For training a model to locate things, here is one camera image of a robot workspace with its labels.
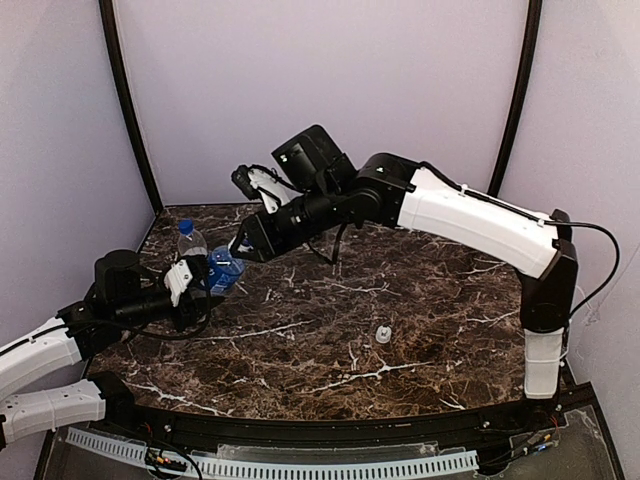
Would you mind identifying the black frame post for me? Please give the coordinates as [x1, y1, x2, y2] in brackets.
[98, 0, 164, 216]
[487, 0, 543, 197]

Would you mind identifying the clear bottle cap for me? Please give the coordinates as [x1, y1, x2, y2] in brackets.
[375, 325, 392, 344]

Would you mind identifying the white cap water bottle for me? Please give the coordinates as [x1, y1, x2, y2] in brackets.
[207, 242, 245, 296]

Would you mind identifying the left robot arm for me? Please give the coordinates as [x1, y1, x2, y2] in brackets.
[1, 249, 217, 447]

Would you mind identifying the small circuit board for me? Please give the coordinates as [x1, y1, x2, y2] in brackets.
[143, 448, 187, 474]

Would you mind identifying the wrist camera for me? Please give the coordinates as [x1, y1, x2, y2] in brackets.
[231, 165, 294, 214]
[163, 256, 205, 307]

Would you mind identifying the blue cap water bottle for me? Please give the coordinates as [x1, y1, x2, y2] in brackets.
[177, 219, 209, 266]

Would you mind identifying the white slotted cable duct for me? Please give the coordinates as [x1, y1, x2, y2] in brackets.
[66, 428, 479, 479]

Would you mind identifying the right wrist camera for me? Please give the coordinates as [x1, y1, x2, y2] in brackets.
[231, 165, 294, 214]

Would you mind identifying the right black frame post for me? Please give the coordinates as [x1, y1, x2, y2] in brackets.
[487, 0, 543, 197]

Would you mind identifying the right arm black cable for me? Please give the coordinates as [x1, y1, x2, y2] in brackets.
[549, 219, 621, 314]

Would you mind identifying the black front table rail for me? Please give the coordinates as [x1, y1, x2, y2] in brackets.
[89, 382, 596, 451]

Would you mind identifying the left black frame post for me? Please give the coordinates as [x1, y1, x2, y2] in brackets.
[98, 0, 164, 216]

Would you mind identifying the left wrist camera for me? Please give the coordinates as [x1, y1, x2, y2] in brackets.
[163, 256, 205, 307]

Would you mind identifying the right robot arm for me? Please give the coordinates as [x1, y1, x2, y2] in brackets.
[229, 124, 578, 400]

